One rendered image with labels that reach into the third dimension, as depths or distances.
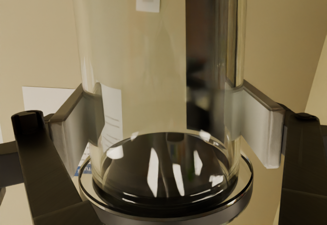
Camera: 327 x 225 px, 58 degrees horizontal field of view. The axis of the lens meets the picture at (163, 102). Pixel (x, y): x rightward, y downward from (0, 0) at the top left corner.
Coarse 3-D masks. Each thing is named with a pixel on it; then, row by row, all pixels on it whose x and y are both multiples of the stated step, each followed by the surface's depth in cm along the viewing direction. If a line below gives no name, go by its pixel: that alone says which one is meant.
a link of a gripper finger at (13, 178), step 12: (48, 120) 15; (48, 132) 13; (0, 144) 12; (12, 144) 12; (0, 156) 11; (12, 156) 12; (0, 168) 12; (12, 168) 12; (0, 180) 12; (12, 180) 12
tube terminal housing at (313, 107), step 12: (324, 48) 41; (324, 60) 41; (324, 72) 41; (312, 84) 44; (324, 84) 41; (312, 96) 43; (324, 96) 40; (312, 108) 43; (324, 108) 40; (324, 120) 40; (276, 216) 53
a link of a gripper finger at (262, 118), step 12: (252, 96) 15; (264, 96) 15; (252, 108) 15; (264, 108) 14; (276, 108) 13; (252, 120) 15; (264, 120) 14; (276, 120) 13; (252, 132) 15; (264, 132) 14; (276, 132) 13; (252, 144) 16; (264, 144) 14; (276, 144) 13; (264, 156) 14; (276, 156) 14; (276, 168) 14
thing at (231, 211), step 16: (80, 192) 17; (96, 208) 15; (240, 208) 15; (112, 224) 15; (128, 224) 14; (144, 224) 14; (160, 224) 14; (176, 224) 14; (192, 224) 14; (208, 224) 14
